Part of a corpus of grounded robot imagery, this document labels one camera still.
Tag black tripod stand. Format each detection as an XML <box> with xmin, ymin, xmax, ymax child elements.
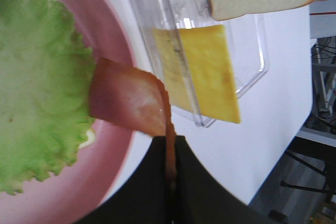
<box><xmin>268</xmin><ymin>137</ymin><xmax>335</xmax><ymax>223</ymax></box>

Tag clear right plastic tray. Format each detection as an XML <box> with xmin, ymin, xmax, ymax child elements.
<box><xmin>130</xmin><ymin>0</ymin><xmax>268</xmax><ymax>127</ymax></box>

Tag yellow cheese slice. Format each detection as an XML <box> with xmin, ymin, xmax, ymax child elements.
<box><xmin>152</xmin><ymin>25</ymin><xmax>240</xmax><ymax>123</ymax></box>

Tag pink round plate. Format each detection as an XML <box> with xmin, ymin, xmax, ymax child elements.
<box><xmin>1</xmin><ymin>0</ymin><xmax>133</xmax><ymax>223</ymax></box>

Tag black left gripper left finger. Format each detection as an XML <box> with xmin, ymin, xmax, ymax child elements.
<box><xmin>77</xmin><ymin>136</ymin><xmax>171</xmax><ymax>223</ymax></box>

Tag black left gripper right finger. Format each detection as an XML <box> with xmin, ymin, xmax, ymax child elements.
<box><xmin>174</xmin><ymin>135</ymin><xmax>288</xmax><ymax>223</ymax></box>

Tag metal shelving rack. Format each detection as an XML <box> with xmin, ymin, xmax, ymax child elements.
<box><xmin>309</xmin><ymin>11</ymin><xmax>336</xmax><ymax>120</ymax></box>

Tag bacon strip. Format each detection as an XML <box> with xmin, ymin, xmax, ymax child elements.
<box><xmin>89</xmin><ymin>58</ymin><xmax>177</xmax><ymax>188</ymax></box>

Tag green lettuce leaf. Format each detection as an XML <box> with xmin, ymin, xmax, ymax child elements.
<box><xmin>1</xmin><ymin>0</ymin><xmax>95</xmax><ymax>195</ymax></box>

